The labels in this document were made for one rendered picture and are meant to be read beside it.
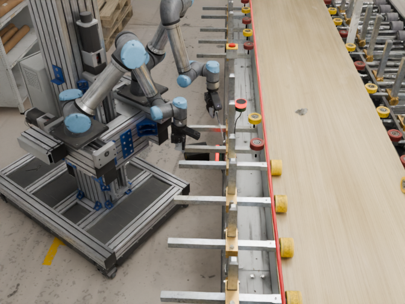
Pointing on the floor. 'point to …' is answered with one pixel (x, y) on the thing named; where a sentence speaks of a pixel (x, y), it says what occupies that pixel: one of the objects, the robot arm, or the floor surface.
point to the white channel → (354, 21)
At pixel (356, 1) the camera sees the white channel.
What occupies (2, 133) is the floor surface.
